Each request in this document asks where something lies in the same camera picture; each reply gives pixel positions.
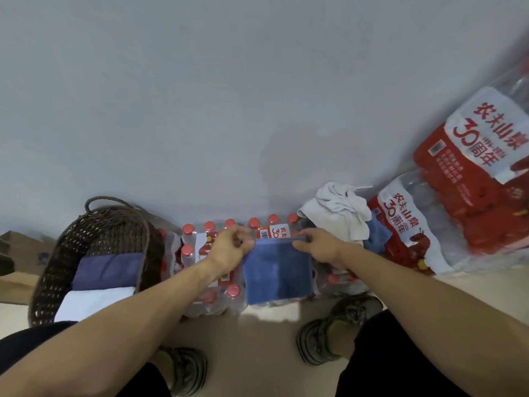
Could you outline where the person's right hand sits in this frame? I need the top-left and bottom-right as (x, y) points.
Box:
(292, 228), (349, 269)

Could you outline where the person's left hand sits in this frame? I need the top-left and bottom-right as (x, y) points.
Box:
(204, 225), (256, 278)

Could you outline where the cream towel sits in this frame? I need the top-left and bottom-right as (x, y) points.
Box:
(297, 182), (374, 246)

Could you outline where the light blue towel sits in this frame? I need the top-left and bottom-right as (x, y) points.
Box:
(363, 210), (393, 256)
(242, 237), (314, 307)

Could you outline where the dark blue towel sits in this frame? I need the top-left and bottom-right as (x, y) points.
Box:
(71, 253), (145, 292)

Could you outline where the dark brown wicker basket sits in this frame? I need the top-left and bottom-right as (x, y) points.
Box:
(28, 196), (166, 328)

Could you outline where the white towel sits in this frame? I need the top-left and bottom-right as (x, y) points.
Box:
(53, 286), (136, 323)

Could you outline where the person's left forearm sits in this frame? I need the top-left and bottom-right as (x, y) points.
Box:
(0, 258), (218, 397)

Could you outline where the person's right forearm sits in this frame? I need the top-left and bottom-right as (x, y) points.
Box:
(339, 245), (529, 397)

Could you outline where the person's right grey shoe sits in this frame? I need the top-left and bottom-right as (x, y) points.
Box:
(296, 294), (384, 366)

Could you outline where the person's grey shoe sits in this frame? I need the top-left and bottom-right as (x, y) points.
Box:
(296, 294), (384, 366)
(159, 346), (208, 397)

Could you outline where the person's left grey shoe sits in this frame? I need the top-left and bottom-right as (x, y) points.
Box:
(159, 346), (208, 397)

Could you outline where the brown paper bag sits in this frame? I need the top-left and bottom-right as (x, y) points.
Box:
(0, 230), (55, 305)

